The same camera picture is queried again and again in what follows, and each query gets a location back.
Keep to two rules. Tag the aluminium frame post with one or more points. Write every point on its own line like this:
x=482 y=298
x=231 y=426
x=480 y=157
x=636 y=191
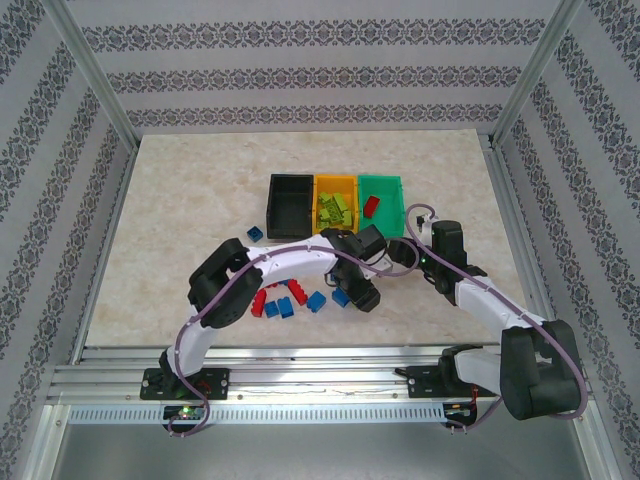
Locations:
x=94 y=75
x=531 y=75

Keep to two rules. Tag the green plastic bin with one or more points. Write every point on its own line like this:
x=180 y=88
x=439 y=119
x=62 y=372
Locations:
x=390 y=210

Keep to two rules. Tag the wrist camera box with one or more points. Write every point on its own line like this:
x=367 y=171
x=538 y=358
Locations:
x=377 y=270
x=425 y=220

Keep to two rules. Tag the grey metal panel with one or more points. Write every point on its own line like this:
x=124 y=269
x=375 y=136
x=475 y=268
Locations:
x=320 y=455

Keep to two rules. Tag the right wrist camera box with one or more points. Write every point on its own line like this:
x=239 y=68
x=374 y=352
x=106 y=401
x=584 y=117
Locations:
x=425 y=220

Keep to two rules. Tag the black plastic bin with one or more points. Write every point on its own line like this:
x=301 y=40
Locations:
x=290 y=210

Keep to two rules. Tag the aluminium side rail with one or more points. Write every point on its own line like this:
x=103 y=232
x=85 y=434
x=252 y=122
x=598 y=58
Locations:
x=116 y=200
x=517 y=225

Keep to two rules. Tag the aluminium rail frame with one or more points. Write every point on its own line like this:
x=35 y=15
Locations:
x=320 y=375

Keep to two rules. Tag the blue lego brick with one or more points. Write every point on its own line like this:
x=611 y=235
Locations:
x=341 y=298
x=255 y=233
x=285 y=307
x=272 y=310
x=316 y=302

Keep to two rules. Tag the yellow plastic bin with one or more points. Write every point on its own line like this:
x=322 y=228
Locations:
x=335 y=181

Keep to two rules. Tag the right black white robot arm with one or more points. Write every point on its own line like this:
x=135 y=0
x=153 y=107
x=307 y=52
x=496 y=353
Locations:
x=540 y=370

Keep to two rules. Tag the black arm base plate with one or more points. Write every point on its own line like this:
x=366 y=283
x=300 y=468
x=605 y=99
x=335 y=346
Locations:
x=420 y=382
x=217 y=382

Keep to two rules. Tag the small electronics board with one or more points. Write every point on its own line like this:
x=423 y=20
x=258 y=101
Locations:
x=460 y=411
x=185 y=413

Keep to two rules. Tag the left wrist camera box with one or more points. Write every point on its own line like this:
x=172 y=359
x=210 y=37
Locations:
x=377 y=270

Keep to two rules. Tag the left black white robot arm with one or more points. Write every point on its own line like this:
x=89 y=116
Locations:
x=290 y=260

